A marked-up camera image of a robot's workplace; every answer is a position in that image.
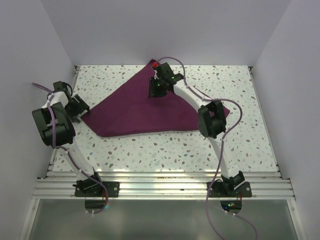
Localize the aluminium frame rail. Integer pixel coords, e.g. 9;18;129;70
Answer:
32;171;295;200

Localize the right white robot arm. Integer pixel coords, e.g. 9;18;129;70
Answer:
149;62;245;197

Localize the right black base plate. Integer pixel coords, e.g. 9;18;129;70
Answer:
206;179;253;198

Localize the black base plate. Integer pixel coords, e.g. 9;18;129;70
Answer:
206;179;253;198
72;172;120;198

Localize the purple cloth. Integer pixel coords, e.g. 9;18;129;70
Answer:
81;58;231;138

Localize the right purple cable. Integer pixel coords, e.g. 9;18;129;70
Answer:
156;56;258;240

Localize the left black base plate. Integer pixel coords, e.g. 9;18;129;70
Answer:
72;172;120;198

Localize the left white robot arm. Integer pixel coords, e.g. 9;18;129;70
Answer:
32;81;105;197

